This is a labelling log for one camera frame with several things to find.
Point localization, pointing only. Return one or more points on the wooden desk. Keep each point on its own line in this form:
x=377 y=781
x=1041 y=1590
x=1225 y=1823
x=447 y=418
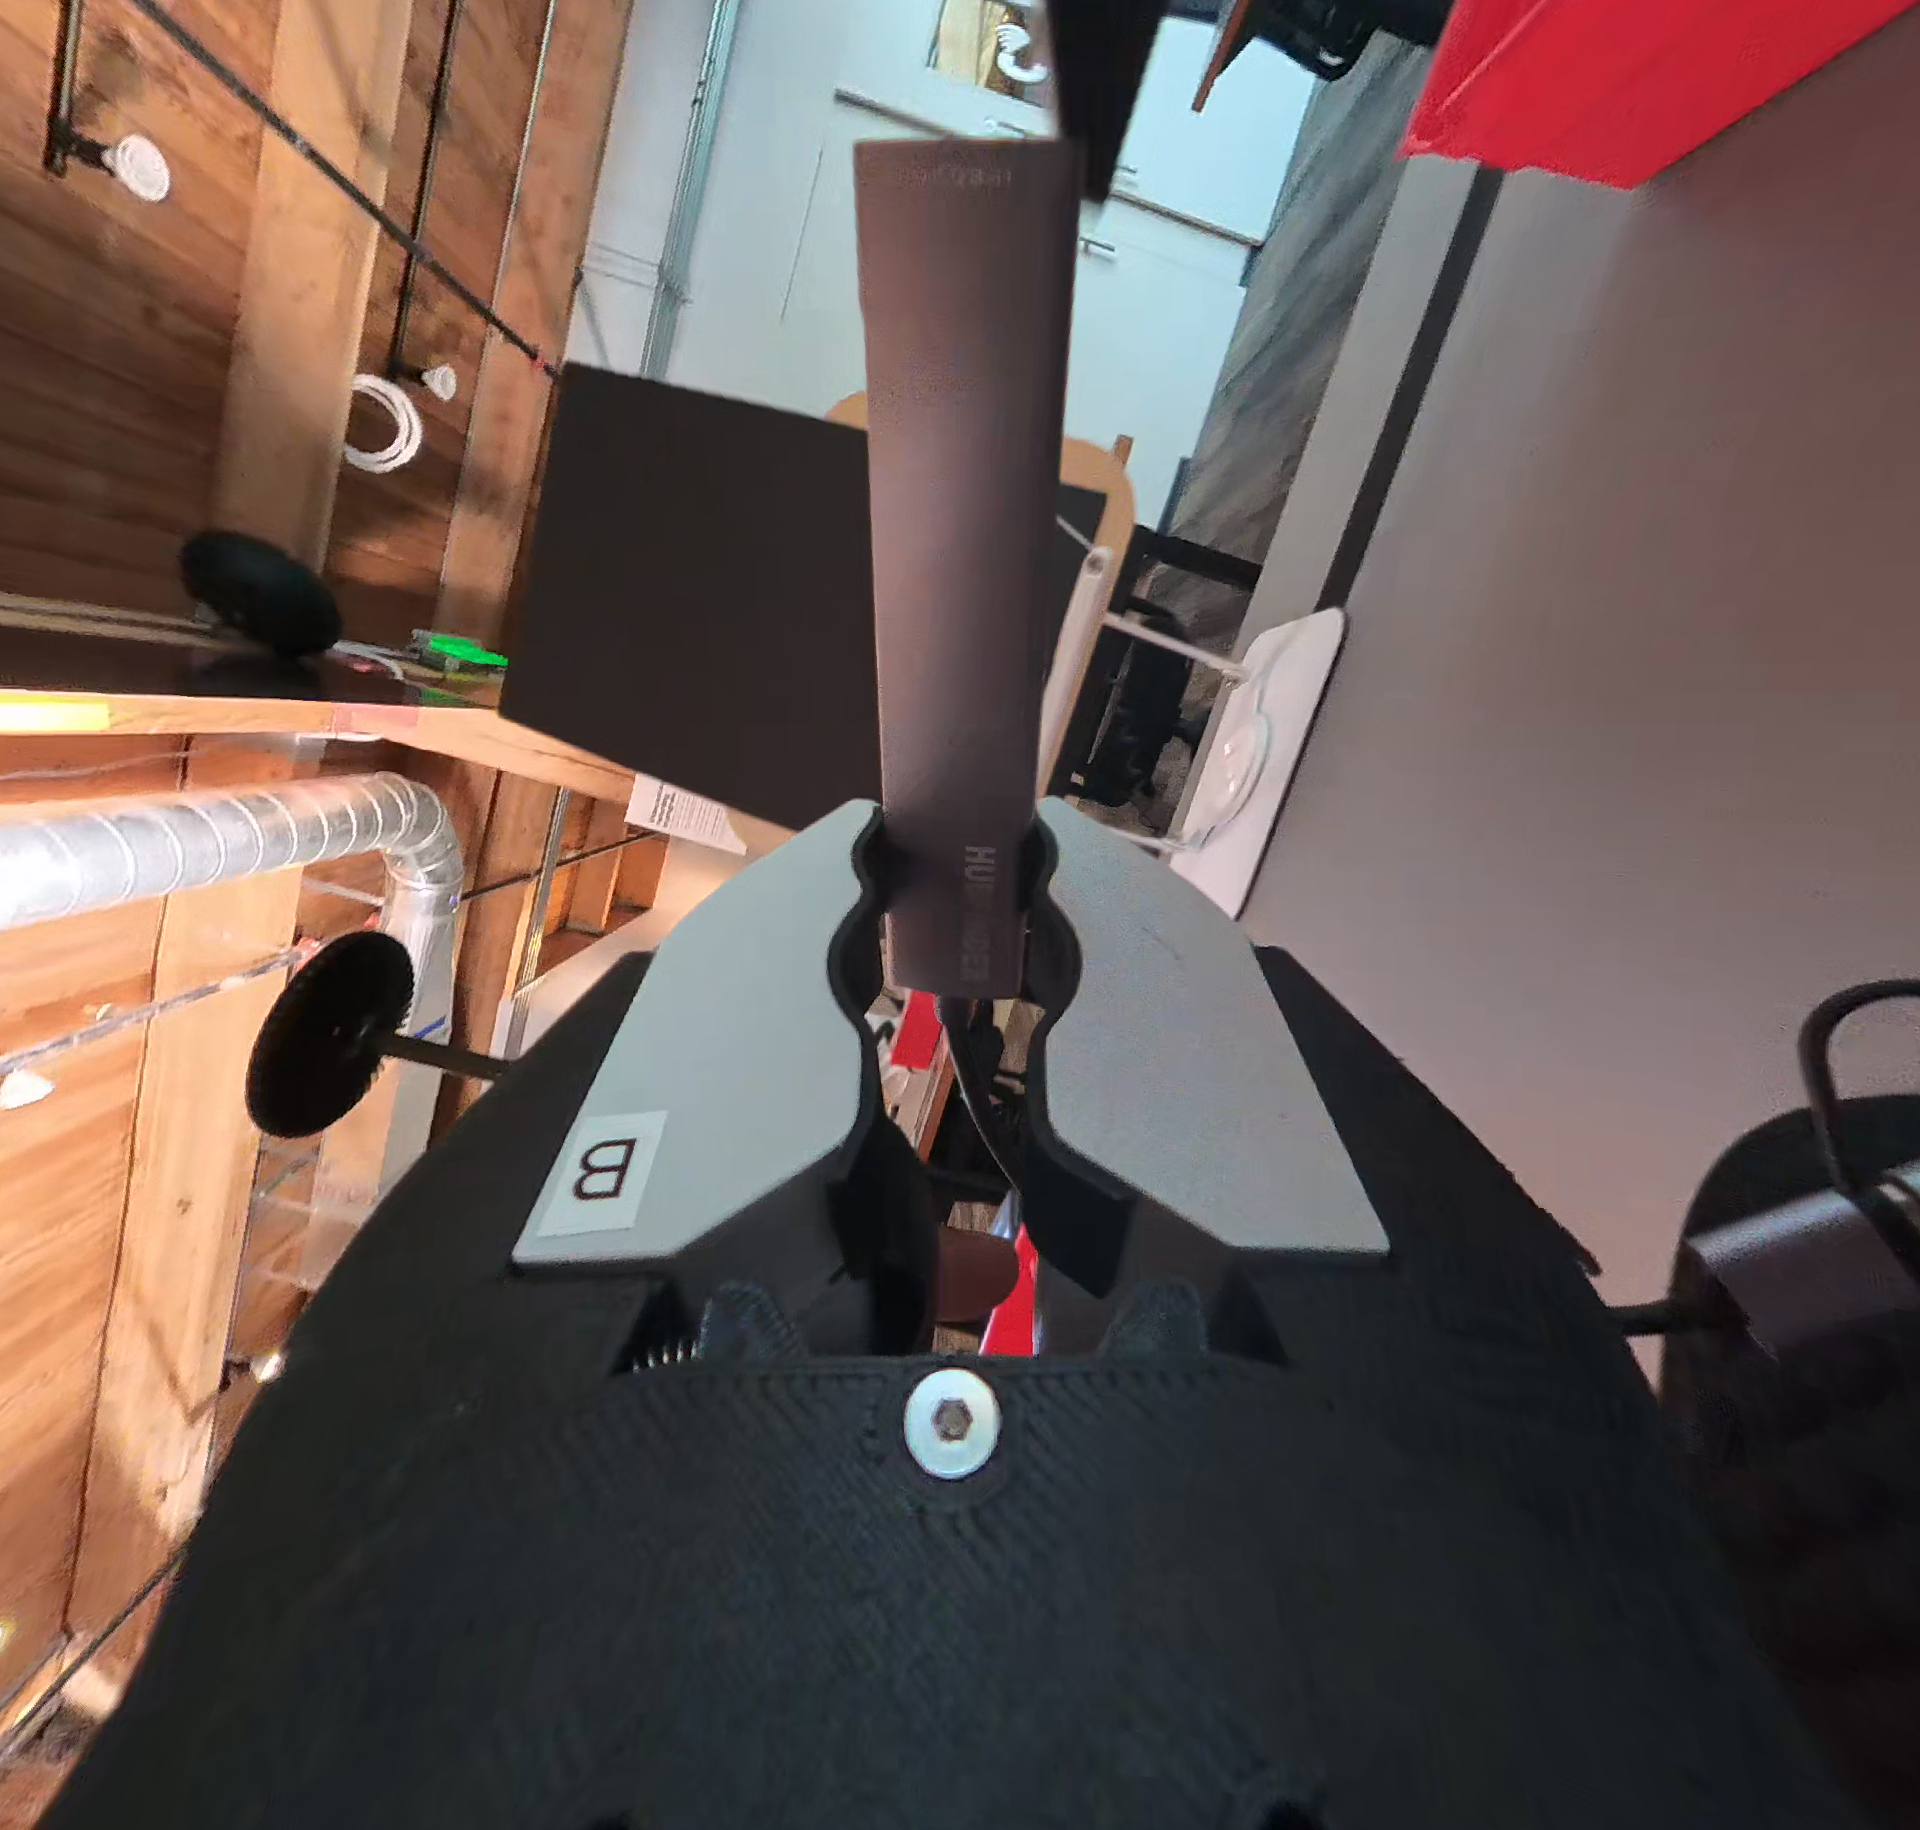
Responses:
x=1234 y=38

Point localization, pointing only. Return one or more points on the dark pointed object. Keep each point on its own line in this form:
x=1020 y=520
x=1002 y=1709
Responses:
x=1104 y=29

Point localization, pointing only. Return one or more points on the silver air duct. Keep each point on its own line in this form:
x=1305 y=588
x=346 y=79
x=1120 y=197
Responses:
x=181 y=848

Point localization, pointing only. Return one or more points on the black board with wooden frame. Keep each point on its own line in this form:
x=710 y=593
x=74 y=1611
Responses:
x=674 y=585

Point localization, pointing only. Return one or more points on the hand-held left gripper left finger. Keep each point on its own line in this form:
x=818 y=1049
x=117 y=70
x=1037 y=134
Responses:
x=705 y=1081

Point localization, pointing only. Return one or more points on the white paper sign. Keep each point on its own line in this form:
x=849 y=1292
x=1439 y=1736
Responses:
x=683 y=813

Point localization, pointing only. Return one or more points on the person's left hand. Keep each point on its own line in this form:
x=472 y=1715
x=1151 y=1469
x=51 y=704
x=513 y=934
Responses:
x=974 y=1273

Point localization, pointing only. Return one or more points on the red plastic bin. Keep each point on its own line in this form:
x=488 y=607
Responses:
x=1621 y=29

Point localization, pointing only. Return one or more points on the white ceiling bulb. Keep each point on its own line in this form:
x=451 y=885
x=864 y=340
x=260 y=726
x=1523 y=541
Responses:
x=140 y=168
x=433 y=384

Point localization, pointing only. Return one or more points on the green light sign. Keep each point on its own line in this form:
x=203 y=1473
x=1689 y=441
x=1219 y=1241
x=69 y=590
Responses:
x=458 y=649

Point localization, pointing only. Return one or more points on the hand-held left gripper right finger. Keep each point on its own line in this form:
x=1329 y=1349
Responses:
x=1201 y=1096

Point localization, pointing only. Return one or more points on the grey usb hub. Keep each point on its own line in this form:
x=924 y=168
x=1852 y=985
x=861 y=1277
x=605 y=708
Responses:
x=959 y=511

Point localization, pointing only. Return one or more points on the white stand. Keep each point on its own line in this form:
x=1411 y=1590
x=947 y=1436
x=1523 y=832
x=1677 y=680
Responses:
x=1274 y=749

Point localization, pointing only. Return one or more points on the black ceiling dome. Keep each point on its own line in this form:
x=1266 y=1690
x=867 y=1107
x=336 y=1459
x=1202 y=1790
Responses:
x=262 y=593

